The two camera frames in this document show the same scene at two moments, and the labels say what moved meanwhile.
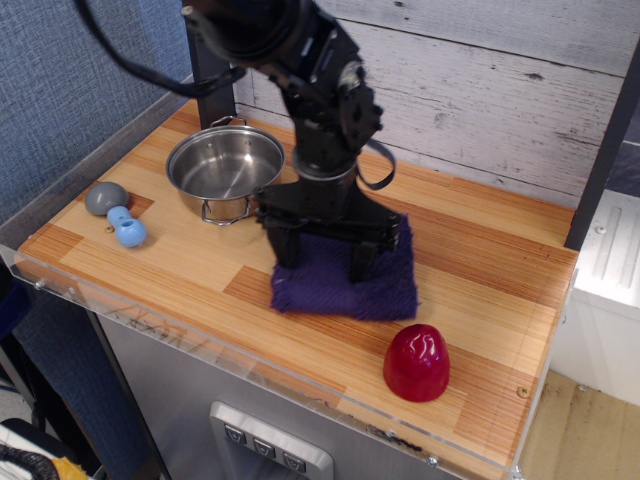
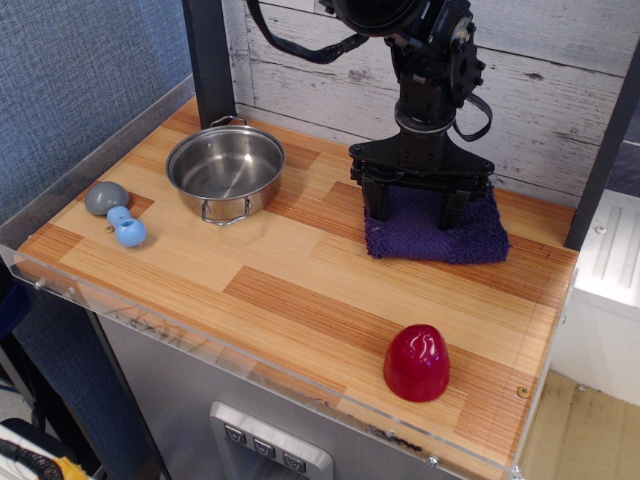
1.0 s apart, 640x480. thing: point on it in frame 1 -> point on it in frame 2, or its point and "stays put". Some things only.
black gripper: x=327 y=201 -> x=415 y=159
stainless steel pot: x=215 y=169 stays put
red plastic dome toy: x=417 y=364 stays put
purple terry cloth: x=319 y=281 -> x=411 y=229
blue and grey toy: x=111 y=199 stays put
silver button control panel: x=250 y=448 stays put
